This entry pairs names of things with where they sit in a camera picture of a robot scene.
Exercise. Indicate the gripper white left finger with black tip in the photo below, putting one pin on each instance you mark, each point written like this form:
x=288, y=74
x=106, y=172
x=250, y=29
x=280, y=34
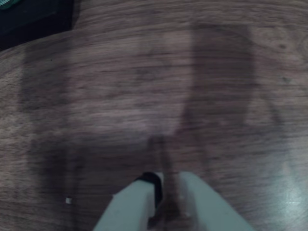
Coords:
x=130, y=207

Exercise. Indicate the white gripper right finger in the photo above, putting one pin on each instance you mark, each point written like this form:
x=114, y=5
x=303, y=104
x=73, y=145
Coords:
x=209, y=209

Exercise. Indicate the green pill bottle white label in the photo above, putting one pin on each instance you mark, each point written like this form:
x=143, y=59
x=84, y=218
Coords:
x=7, y=3

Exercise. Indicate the black open cardboard box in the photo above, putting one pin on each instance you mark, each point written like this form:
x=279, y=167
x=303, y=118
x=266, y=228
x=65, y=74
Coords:
x=33, y=21

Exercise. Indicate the small white crumb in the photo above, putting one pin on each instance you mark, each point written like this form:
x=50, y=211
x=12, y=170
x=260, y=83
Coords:
x=68, y=200

